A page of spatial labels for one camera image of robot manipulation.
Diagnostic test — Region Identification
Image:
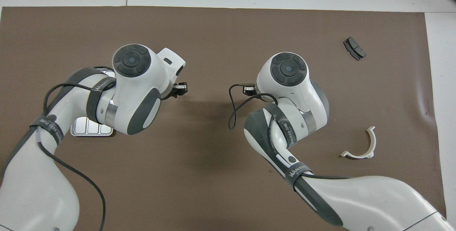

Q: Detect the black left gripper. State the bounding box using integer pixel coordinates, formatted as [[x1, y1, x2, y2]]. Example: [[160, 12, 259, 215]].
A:
[[160, 82, 188, 100]]

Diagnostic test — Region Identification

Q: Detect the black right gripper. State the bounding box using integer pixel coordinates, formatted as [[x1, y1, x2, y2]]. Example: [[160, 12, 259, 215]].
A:
[[243, 83, 266, 100]]

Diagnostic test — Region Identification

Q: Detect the silver metal tray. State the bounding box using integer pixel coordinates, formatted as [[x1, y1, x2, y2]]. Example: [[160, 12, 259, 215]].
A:
[[70, 68, 116, 137]]

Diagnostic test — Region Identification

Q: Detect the brown paper table mat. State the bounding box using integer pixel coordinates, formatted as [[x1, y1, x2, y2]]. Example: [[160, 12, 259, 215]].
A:
[[0, 6, 449, 231]]

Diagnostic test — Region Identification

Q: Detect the short dark grey brake pad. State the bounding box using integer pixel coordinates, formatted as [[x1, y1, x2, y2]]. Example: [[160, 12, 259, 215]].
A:
[[343, 37, 366, 61]]

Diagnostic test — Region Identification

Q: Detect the white curved plastic bracket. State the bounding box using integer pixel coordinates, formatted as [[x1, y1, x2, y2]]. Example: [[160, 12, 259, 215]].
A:
[[340, 126, 377, 159]]

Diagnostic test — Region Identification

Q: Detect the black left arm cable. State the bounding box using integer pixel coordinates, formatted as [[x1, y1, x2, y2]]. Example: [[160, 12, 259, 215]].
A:
[[36, 65, 116, 231]]

